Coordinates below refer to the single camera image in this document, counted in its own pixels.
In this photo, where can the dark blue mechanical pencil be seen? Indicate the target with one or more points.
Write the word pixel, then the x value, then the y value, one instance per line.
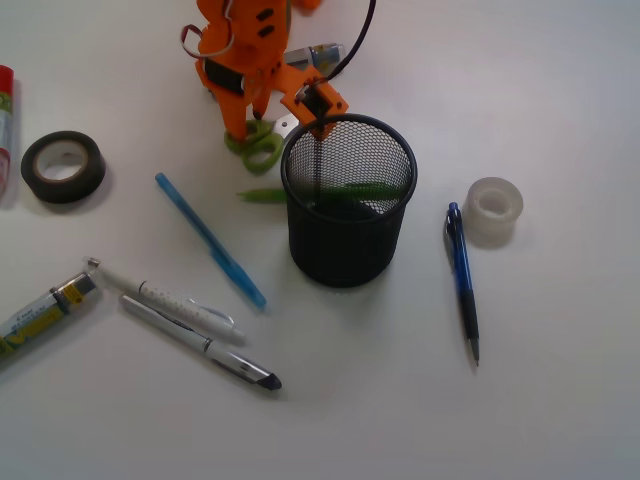
pixel 458 255

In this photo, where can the orange gripper body with servo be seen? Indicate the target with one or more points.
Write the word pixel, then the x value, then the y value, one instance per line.
pixel 243 37

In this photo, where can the blue capped marker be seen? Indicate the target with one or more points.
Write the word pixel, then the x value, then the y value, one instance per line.
pixel 323 57

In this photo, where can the white black tipped pen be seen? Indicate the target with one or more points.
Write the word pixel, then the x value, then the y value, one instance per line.
pixel 209 348

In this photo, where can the orange moving gripper finger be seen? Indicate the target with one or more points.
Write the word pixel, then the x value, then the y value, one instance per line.
pixel 263 86

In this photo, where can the black mesh pen holder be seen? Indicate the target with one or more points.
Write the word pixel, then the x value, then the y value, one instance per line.
pixel 347 181

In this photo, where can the light blue pen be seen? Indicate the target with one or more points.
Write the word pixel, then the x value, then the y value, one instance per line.
pixel 222 257

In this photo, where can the red capped glue stick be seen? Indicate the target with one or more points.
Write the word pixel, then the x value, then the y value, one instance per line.
pixel 6 124

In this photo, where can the green handled scissors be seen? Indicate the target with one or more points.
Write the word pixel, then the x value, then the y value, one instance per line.
pixel 263 145

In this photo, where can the orange fixed gripper finger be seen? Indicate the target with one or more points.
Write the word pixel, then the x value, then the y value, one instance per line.
pixel 233 106

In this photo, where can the green pen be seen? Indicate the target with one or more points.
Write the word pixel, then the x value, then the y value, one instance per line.
pixel 262 195

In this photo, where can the clear adhesive tape roll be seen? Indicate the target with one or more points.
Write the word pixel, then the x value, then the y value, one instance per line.
pixel 490 212

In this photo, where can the black electrical tape roll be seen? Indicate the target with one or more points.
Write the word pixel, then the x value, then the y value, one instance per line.
pixel 63 167

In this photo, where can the orange camera mount with camera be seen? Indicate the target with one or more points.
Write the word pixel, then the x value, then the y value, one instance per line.
pixel 311 98

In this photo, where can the white dotted pen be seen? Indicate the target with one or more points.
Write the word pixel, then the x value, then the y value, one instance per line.
pixel 185 310

